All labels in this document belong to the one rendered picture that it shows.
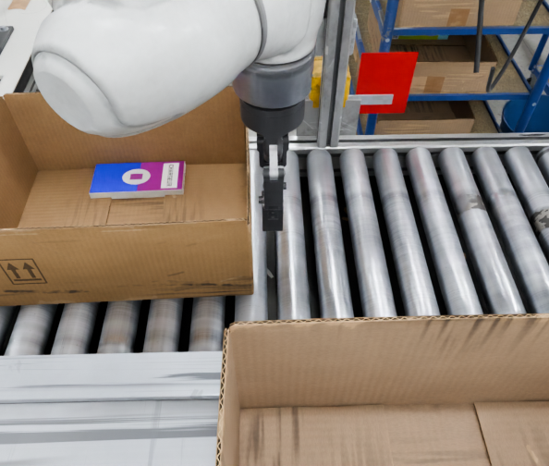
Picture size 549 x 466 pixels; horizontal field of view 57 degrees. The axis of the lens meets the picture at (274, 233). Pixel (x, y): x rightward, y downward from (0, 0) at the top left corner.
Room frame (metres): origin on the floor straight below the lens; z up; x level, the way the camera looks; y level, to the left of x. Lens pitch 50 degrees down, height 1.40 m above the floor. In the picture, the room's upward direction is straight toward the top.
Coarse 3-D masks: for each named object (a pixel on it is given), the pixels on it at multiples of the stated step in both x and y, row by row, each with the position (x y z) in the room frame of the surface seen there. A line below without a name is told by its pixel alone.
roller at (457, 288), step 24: (408, 168) 0.73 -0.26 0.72; (432, 168) 0.70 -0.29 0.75; (432, 192) 0.64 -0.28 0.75; (432, 216) 0.59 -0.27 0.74; (432, 240) 0.54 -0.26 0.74; (456, 240) 0.53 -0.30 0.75; (456, 264) 0.48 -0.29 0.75; (456, 288) 0.44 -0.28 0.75; (456, 312) 0.40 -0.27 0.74; (480, 312) 0.40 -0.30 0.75
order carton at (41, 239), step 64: (0, 128) 0.64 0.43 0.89; (64, 128) 0.69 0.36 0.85; (192, 128) 0.70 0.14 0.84; (0, 192) 0.56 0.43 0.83; (64, 192) 0.63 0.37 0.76; (192, 192) 0.63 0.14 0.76; (0, 256) 0.40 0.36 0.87; (64, 256) 0.41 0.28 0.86; (128, 256) 0.41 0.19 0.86; (192, 256) 0.42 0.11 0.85
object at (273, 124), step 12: (240, 108) 0.48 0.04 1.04; (252, 108) 0.46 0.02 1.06; (264, 108) 0.46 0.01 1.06; (276, 108) 0.46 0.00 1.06; (288, 108) 0.46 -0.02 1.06; (300, 108) 0.47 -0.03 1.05; (252, 120) 0.46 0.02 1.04; (264, 120) 0.46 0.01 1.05; (276, 120) 0.46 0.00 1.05; (288, 120) 0.46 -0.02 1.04; (300, 120) 0.47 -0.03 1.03; (264, 132) 0.46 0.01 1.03; (276, 132) 0.46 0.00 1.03; (288, 132) 0.46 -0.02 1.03; (264, 144) 0.46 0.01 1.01; (276, 144) 0.46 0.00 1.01; (264, 156) 0.46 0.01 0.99
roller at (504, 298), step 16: (448, 160) 0.73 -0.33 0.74; (464, 160) 0.73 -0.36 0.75; (448, 176) 0.70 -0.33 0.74; (464, 176) 0.68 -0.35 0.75; (448, 192) 0.67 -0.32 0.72; (464, 192) 0.64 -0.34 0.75; (464, 208) 0.61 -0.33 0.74; (480, 208) 0.60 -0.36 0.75; (464, 224) 0.58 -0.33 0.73; (480, 224) 0.56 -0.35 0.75; (480, 240) 0.53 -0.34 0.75; (496, 240) 0.53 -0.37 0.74; (480, 256) 0.50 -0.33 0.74; (496, 256) 0.50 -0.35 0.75; (480, 272) 0.48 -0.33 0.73; (496, 272) 0.47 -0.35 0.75; (496, 288) 0.44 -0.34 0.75; (512, 288) 0.43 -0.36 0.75; (496, 304) 0.41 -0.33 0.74; (512, 304) 0.41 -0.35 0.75
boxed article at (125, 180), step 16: (96, 176) 0.66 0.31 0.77; (112, 176) 0.66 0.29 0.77; (128, 176) 0.66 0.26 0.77; (144, 176) 0.66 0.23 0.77; (160, 176) 0.66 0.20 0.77; (176, 176) 0.66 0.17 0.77; (96, 192) 0.62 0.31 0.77; (112, 192) 0.62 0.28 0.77; (128, 192) 0.62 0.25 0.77; (144, 192) 0.62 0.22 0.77; (160, 192) 0.62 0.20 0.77; (176, 192) 0.62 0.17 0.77
